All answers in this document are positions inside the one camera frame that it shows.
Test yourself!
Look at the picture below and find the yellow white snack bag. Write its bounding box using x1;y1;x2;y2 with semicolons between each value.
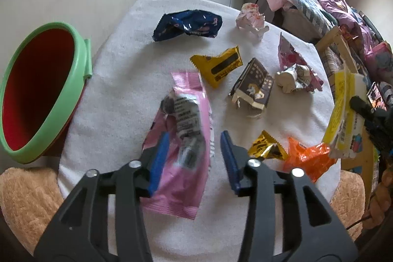
323;67;366;159

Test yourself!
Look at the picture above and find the orange plastic snack bag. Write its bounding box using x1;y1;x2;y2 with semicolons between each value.
283;137;337;183

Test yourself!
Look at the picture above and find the pink snack wrapper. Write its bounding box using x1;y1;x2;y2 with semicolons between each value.
142;71;214;220

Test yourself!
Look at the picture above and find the pink foil bag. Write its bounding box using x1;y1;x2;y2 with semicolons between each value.
274;34;324;94

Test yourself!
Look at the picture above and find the green red trash bin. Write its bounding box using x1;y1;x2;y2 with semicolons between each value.
1;22;93;164

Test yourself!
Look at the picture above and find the person hand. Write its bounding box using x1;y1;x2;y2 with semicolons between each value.
362;167;392;229

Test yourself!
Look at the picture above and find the small gold black wrapper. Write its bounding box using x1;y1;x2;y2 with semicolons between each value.
248;130;288;161

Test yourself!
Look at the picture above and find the beige plush blanket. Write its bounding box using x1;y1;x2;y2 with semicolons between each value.
1;167;63;255

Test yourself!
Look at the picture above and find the black white crumpled wrapper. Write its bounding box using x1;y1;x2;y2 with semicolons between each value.
274;64;311;94

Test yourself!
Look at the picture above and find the purple quilt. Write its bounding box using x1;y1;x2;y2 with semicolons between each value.
318;0;375;49

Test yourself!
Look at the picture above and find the brown drink carton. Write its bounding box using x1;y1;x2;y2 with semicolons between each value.
228;57;274;118

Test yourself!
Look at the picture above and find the white towel table cover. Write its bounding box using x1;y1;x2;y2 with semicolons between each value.
58;0;334;261

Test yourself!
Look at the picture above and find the small pink white wrapper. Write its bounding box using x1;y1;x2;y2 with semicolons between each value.
236;3;269;40

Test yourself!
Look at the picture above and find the yellow candy wrapper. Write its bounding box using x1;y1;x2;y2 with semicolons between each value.
190;46;243;89

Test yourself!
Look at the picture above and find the dark blue floral wrapper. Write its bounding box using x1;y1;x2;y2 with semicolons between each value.
153;10;223;42

